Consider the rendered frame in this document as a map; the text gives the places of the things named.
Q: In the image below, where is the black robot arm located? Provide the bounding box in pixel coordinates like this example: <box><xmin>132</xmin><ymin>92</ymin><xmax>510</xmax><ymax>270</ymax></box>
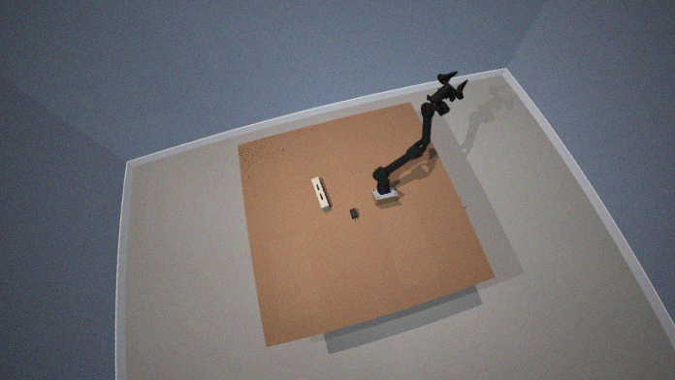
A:
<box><xmin>372</xmin><ymin>91</ymin><xmax>450</xmax><ymax>195</ymax></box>

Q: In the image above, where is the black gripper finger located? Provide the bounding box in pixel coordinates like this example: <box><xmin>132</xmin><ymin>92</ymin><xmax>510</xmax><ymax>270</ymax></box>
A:
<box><xmin>443</xmin><ymin>71</ymin><xmax>458</xmax><ymax>82</ymax></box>
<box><xmin>457</xmin><ymin>79</ymin><xmax>467</xmax><ymax>92</ymax></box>

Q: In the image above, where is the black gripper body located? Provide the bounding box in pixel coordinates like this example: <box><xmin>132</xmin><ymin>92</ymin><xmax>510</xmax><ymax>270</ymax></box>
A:
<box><xmin>437</xmin><ymin>74</ymin><xmax>464</xmax><ymax>100</ymax></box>

